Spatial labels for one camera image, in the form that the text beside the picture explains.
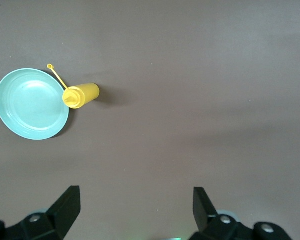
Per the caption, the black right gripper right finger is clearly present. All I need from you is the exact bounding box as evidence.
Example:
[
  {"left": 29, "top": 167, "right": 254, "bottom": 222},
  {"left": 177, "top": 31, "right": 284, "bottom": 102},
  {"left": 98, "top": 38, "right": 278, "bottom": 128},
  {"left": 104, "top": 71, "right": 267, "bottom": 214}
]
[{"left": 189, "top": 186, "right": 293, "bottom": 240}]

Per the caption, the yellow squeeze bottle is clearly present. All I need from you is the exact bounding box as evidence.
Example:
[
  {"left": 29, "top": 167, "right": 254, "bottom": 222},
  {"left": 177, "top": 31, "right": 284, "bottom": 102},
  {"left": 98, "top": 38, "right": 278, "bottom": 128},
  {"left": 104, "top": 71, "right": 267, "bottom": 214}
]
[{"left": 46, "top": 63, "right": 101, "bottom": 110}]

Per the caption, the mint green plate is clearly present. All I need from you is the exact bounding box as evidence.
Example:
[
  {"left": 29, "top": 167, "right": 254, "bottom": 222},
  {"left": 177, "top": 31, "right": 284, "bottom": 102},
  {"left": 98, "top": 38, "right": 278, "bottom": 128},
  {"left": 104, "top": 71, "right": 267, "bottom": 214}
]
[{"left": 0, "top": 68, "right": 70, "bottom": 141}]

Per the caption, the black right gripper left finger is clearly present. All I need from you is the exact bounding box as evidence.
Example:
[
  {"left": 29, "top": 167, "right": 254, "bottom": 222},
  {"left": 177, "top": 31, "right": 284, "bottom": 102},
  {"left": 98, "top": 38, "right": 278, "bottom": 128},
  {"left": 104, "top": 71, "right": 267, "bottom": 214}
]
[{"left": 0, "top": 185, "right": 81, "bottom": 240}]

